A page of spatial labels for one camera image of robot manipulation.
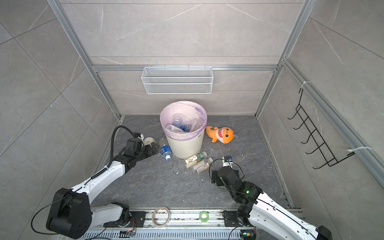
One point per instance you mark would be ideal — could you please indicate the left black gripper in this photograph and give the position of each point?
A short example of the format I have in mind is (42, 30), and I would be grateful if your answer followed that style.
(151, 152)

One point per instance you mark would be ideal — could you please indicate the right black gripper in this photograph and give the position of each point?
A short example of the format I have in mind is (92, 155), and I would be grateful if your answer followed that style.
(214, 173)

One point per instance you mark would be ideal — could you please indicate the clear bottle yellow label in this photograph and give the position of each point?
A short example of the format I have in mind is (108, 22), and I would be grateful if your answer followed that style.
(202, 165)

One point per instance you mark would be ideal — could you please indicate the crane label green cap bottle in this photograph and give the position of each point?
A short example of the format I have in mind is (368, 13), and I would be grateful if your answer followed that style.
(192, 160)

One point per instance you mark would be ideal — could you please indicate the blue label bottle front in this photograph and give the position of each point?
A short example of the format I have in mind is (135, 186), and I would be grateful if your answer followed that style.
(177, 120)

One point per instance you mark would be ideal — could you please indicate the white label large bottle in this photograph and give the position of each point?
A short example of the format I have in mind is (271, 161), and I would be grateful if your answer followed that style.
(174, 129)

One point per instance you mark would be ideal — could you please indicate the small blue label bottle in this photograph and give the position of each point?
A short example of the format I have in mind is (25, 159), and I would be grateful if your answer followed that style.
(189, 126)

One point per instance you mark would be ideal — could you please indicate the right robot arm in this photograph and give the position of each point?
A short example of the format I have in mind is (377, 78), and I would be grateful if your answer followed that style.
(257, 209)

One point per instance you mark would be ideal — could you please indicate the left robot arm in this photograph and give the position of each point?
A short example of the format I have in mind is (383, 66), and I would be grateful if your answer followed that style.
(71, 213)

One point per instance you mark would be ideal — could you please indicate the cream ribbed trash bin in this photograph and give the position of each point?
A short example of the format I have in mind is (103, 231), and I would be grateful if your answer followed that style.
(185, 149)

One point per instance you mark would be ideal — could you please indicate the pink bin liner bag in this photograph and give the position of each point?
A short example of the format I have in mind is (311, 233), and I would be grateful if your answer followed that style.
(183, 120)

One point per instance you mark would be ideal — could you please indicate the light blue alarm clock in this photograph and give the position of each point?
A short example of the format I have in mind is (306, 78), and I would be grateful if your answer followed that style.
(149, 141)

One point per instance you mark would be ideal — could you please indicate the orange shark plush toy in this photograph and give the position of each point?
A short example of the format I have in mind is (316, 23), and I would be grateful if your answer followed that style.
(224, 135)

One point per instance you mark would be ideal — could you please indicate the green tape roll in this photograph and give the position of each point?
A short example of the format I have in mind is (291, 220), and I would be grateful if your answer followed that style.
(204, 216)

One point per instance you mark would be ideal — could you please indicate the clear tape roll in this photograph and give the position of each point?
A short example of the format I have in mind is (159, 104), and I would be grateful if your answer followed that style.
(161, 217)

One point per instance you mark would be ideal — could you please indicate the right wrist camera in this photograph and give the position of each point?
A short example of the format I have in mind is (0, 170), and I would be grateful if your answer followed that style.
(227, 161)

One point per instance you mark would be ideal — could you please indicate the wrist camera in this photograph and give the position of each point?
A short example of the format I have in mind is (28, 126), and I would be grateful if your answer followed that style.
(227, 161)
(139, 136)

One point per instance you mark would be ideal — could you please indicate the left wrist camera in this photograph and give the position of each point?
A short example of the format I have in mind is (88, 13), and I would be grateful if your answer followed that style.
(139, 136)

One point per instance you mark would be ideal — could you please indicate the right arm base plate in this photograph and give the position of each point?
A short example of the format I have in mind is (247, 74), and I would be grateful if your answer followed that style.
(233, 219)

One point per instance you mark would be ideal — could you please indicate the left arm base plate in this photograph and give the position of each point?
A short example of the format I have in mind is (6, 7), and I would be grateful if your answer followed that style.
(133, 219)

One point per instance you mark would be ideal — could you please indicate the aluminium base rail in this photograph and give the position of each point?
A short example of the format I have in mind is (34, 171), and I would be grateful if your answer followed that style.
(184, 225)

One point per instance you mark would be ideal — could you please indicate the white wire mesh basket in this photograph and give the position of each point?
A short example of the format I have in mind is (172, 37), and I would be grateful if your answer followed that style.
(178, 80)

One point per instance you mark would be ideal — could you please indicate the black wall hook rack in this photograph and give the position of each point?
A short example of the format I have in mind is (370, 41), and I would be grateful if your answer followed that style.
(314, 135)

